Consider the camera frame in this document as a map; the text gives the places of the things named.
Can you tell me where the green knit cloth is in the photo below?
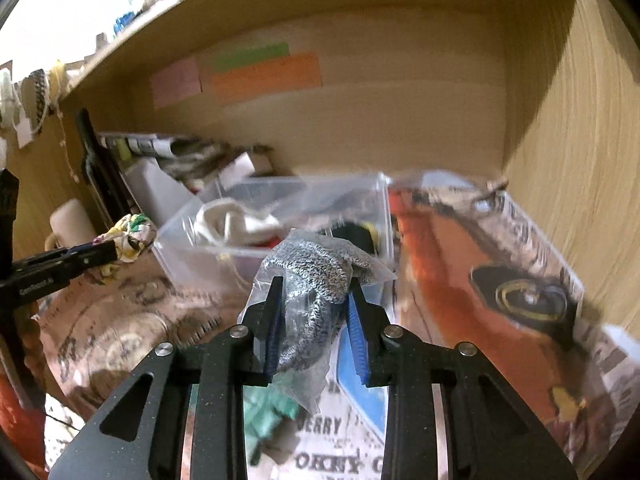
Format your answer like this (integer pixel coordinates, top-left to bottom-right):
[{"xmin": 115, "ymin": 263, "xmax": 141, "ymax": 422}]
[{"xmin": 243, "ymin": 386, "xmax": 299, "ymax": 466}]

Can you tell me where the floral fabric scrunchie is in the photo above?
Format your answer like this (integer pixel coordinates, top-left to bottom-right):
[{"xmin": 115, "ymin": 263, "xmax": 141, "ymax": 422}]
[{"xmin": 93, "ymin": 214, "xmax": 157, "ymax": 282}]

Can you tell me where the beige cloth pouch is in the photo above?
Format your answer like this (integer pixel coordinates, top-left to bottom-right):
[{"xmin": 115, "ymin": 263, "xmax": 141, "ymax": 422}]
[{"xmin": 193, "ymin": 198, "xmax": 284, "ymax": 247}]

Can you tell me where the grey knit item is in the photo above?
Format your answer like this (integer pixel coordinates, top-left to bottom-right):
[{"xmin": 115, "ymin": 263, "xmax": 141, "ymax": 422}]
[{"xmin": 246, "ymin": 230, "xmax": 395, "ymax": 414}]

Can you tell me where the black pouch with chain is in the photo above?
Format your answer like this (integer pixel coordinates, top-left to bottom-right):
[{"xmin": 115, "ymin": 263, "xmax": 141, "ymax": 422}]
[{"xmin": 330, "ymin": 221, "xmax": 378, "ymax": 255}]

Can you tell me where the white mug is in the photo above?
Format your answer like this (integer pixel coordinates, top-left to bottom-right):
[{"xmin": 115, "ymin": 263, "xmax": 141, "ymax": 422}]
[{"xmin": 44, "ymin": 198, "xmax": 98, "ymax": 252}]

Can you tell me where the dark glass bottle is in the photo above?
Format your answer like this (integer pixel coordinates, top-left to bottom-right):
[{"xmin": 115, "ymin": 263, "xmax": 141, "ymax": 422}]
[{"xmin": 76, "ymin": 108, "xmax": 138, "ymax": 228}]

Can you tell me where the blue plastic packet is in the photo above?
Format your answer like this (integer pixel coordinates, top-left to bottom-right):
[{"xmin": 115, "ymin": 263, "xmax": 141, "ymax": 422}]
[{"xmin": 334, "ymin": 326, "xmax": 392, "ymax": 443}]

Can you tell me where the white plastic sheet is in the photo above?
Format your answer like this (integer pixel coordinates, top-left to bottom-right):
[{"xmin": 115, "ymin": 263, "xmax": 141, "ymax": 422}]
[{"xmin": 124, "ymin": 158, "xmax": 194, "ymax": 228}]

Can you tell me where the stack of papers and books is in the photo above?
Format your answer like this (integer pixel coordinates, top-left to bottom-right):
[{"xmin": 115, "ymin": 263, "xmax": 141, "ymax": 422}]
[{"xmin": 96, "ymin": 130, "xmax": 274, "ymax": 191}]

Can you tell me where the orange fox print cloth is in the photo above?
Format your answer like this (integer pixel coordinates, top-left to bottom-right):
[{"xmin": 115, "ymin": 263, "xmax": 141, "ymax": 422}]
[{"xmin": 388, "ymin": 171, "xmax": 639, "ymax": 479}]

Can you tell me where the clear plastic storage bin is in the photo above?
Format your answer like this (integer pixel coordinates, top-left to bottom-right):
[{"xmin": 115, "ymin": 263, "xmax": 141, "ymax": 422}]
[{"xmin": 153, "ymin": 174, "xmax": 394, "ymax": 298}]

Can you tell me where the pink paper label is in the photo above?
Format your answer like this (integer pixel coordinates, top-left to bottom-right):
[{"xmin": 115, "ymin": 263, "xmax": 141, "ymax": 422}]
[{"xmin": 150, "ymin": 56, "xmax": 202, "ymax": 110}]

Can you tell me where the green paper label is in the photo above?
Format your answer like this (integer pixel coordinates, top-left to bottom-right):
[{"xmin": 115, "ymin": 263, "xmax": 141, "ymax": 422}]
[{"xmin": 209, "ymin": 41, "xmax": 290, "ymax": 74}]

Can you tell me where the orange paper label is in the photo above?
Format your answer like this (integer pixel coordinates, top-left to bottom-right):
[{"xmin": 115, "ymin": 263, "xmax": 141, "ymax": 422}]
[{"xmin": 212, "ymin": 52, "xmax": 322, "ymax": 105}]

